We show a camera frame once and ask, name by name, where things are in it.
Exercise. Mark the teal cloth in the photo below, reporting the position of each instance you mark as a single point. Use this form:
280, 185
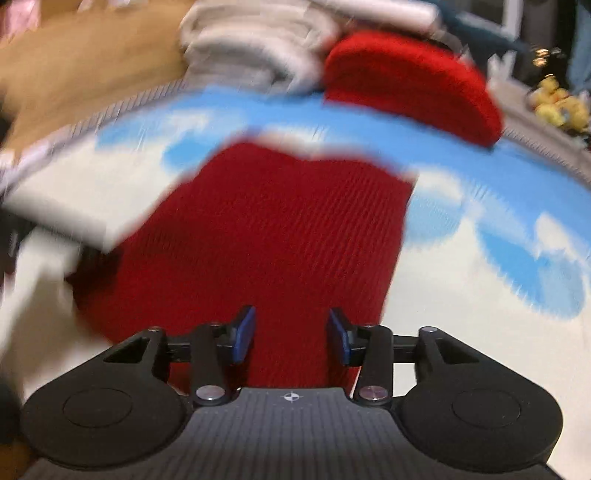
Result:
475, 23

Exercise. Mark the yellow plush toy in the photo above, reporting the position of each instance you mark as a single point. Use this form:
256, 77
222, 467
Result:
558, 104

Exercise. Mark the red knit sweater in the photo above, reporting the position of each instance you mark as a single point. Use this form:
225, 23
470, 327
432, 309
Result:
277, 240

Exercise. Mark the folded beige blanket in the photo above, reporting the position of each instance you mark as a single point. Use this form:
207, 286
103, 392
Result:
249, 41

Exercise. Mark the grey mattress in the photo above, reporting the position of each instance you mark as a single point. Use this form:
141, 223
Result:
517, 129

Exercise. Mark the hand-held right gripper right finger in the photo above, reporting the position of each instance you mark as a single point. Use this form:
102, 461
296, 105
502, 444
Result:
339, 337

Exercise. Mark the white plastic frame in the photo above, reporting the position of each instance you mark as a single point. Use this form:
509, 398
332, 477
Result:
392, 11

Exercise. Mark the folded red cloth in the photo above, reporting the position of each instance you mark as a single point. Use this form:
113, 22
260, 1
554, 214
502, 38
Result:
406, 78

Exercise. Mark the blue and white printed bedsheet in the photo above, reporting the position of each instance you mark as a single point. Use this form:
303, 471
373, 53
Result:
521, 272

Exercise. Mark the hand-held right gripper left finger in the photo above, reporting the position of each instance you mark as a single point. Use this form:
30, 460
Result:
244, 334

